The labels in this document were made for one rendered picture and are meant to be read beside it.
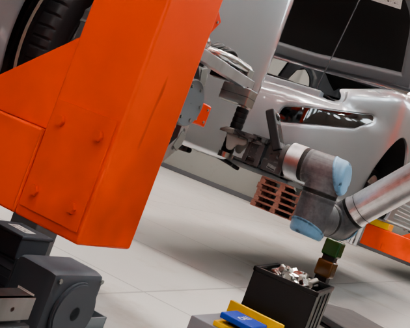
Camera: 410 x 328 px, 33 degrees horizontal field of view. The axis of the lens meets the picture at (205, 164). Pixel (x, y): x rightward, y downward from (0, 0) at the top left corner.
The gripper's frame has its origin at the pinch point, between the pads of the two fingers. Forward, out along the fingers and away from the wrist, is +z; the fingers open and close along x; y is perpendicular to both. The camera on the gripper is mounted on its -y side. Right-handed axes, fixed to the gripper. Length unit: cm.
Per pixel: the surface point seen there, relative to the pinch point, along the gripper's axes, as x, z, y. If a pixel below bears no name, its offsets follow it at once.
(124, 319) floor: 68, 50, 83
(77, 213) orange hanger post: -77, -20, 26
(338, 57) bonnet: 320, 104, -95
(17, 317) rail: -74, -13, 47
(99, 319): 4, 21, 66
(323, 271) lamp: -14, -44, 25
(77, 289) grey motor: -50, -6, 45
